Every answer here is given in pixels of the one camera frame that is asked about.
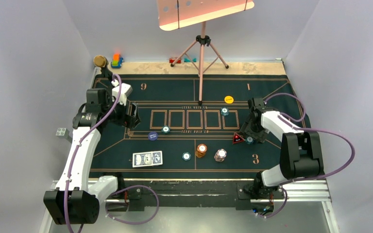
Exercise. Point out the pink music stand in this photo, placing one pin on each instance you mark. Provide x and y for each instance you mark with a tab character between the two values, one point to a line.
176	14

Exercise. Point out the gold round knob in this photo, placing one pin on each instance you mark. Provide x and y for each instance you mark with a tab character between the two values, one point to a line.
100	61

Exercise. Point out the yellow big blind button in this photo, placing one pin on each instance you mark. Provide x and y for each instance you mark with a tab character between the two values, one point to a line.
229	99

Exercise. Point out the dark green poker mat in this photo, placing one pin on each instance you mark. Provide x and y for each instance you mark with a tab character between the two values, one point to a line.
171	100

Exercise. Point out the colourful toy block stack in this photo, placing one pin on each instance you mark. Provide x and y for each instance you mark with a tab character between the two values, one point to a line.
117	61

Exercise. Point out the orange poker chip stack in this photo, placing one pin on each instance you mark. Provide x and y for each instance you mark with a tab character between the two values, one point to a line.
201	150

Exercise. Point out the grey lego block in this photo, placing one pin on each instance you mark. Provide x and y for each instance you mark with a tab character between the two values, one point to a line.
64	133

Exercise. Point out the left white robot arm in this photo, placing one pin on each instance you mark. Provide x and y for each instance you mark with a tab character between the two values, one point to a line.
73	201

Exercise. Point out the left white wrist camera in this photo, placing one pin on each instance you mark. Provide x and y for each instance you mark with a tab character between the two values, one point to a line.
121	91

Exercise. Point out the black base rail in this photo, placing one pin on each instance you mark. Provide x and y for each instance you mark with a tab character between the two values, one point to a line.
218	193

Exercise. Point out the red toy block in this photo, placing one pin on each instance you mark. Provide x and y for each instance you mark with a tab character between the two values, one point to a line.
173	59

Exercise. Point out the pink poker chip stack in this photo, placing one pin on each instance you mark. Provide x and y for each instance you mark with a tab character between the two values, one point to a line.
220	155

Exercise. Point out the blue playing card deck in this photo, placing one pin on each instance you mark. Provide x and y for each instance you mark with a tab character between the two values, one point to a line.
150	158

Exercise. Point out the green poker chip stack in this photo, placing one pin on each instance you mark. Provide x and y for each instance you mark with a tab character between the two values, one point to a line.
186	156

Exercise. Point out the teal toy block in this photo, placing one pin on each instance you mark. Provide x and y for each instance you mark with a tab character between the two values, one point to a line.
187	60

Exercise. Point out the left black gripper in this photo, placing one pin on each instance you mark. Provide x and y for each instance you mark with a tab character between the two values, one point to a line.
125	120

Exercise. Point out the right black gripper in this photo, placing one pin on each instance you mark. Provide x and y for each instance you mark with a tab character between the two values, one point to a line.
260	136

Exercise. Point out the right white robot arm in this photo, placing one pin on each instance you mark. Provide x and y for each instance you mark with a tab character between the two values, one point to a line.
300	154

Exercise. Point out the blue small blind button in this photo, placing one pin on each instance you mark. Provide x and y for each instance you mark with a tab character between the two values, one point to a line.
152	136

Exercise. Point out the red triangular dealer button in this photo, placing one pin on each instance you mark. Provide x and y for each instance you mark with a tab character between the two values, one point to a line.
238	138

